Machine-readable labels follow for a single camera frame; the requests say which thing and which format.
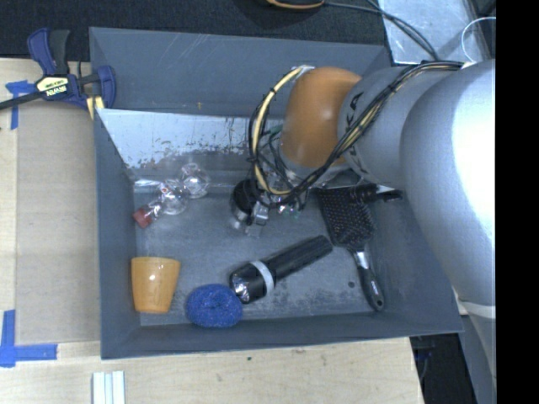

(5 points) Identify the black flashlight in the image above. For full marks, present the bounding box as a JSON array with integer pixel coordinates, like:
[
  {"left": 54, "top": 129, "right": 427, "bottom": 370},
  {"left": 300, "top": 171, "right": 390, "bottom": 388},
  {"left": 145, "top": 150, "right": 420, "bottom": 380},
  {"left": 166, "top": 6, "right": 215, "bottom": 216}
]
[{"left": 227, "top": 234, "right": 335, "bottom": 306}]

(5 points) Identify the clear glass thing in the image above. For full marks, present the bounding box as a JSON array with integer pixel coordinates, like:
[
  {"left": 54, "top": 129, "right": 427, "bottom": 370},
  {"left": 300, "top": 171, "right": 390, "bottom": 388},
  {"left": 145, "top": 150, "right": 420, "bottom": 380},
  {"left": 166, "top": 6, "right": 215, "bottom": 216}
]
[{"left": 179, "top": 162, "right": 212, "bottom": 200}]

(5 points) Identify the clear bottle with red cap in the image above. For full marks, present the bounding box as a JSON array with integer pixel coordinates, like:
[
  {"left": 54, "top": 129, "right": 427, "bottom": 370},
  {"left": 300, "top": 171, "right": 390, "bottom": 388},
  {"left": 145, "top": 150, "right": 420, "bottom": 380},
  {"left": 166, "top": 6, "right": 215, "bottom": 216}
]
[{"left": 131, "top": 178, "right": 191, "bottom": 230}]

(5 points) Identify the blue round sponge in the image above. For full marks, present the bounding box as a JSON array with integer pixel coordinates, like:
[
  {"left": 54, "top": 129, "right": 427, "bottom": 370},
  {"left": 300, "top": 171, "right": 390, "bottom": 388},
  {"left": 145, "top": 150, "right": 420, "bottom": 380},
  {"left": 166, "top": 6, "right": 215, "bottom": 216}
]
[{"left": 184, "top": 283, "right": 244, "bottom": 329}]

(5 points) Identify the black hairbrush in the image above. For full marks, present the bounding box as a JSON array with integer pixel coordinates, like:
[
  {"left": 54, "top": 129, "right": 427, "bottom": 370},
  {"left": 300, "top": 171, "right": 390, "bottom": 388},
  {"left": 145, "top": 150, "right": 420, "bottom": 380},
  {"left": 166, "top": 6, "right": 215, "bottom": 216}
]
[{"left": 316, "top": 185, "right": 386, "bottom": 312}]

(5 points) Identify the orange cup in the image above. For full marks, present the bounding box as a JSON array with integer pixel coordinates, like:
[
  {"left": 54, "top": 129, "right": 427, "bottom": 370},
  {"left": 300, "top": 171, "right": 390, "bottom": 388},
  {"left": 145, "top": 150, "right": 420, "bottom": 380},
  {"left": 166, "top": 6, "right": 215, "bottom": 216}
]
[{"left": 130, "top": 256, "right": 183, "bottom": 315}]

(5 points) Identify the grey metal bin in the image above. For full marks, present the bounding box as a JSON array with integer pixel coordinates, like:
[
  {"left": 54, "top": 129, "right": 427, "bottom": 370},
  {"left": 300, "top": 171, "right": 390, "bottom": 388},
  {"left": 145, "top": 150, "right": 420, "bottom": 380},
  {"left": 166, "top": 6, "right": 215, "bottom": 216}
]
[{"left": 88, "top": 26, "right": 465, "bottom": 361}]

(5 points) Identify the pale wood board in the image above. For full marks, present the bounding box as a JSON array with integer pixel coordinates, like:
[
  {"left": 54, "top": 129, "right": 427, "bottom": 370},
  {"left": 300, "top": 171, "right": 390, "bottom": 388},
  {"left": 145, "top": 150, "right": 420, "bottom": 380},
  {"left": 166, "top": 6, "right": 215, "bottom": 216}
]
[{"left": 14, "top": 60, "right": 103, "bottom": 347}]

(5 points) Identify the black cylinder on white bracket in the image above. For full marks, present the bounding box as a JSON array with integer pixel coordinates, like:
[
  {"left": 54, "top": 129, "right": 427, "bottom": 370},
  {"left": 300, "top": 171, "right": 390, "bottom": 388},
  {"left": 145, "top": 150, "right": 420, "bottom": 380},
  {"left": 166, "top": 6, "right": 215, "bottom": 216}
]
[{"left": 352, "top": 183, "right": 404, "bottom": 204}]

